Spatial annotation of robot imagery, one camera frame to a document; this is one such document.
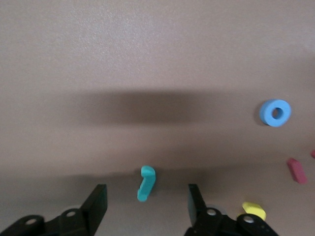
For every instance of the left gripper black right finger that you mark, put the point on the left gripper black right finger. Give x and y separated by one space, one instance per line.
199 216

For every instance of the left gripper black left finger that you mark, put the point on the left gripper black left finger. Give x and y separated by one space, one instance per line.
93 216

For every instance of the teal foam letter l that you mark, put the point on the teal foam letter l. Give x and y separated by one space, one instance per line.
147 182

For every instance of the blue foam letter o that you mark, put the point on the blue foam letter o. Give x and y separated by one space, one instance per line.
267 115

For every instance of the yellow foam letter u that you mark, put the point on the yellow foam letter u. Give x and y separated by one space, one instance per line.
253 209

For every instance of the red foam letter i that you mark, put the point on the red foam letter i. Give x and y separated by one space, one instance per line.
297 171

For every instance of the brown table cover sheet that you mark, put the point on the brown table cover sheet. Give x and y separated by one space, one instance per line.
98 49

